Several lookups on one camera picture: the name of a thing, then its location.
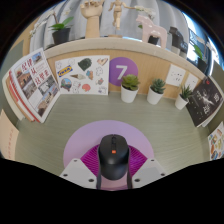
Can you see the red-edged photo magazine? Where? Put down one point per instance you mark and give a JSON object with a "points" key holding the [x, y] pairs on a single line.
{"points": [[35, 85]]}

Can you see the grey curtain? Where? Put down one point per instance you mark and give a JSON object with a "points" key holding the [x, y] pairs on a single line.
{"points": [[106, 23]]}

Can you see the small white sticker sheet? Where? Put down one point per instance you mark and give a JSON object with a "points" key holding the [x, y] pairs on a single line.
{"points": [[83, 75]]}

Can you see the white book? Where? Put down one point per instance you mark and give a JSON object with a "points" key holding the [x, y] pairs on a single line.
{"points": [[10, 96]]}

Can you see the wooden hand model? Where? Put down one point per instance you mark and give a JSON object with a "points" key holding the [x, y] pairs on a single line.
{"points": [[92, 20]]}

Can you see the purple mouse pad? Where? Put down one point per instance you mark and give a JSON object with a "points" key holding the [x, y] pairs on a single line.
{"points": [[86, 133]]}

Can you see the window with dark frame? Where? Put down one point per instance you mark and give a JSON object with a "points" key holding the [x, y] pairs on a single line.
{"points": [[196, 33]]}

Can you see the wooden mannequin figure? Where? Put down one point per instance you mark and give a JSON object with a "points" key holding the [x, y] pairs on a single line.
{"points": [[117, 13]]}

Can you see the light wooden desk shelf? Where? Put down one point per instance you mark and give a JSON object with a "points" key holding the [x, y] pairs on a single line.
{"points": [[150, 63]]}

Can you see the small succulent in white pot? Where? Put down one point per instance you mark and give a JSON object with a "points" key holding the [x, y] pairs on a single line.
{"points": [[129, 93], [181, 101], [155, 96]]}

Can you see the round purple number sign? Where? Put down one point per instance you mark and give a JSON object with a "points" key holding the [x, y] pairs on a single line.
{"points": [[121, 70]]}

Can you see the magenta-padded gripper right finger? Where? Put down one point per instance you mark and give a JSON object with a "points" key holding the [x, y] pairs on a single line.
{"points": [[149, 171]]}

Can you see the beige card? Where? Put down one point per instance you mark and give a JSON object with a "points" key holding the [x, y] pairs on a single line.
{"points": [[6, 136]]}

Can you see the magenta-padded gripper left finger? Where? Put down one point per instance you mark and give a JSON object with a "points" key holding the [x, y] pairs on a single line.
{"points": [[76, 171]]}

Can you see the black book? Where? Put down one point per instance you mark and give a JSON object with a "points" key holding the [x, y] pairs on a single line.
{"points": [[205, 101]]}

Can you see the white wall socket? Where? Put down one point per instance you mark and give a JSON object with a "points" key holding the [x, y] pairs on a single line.
{"points": [[191, 82], [175, 75]]}

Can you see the pink horse figurine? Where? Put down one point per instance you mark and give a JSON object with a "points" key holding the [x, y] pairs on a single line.
{"points": [[150, 28]]}

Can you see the black computer mouse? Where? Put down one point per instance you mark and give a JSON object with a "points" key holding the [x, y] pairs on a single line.
{"points": [[113, 158]]}

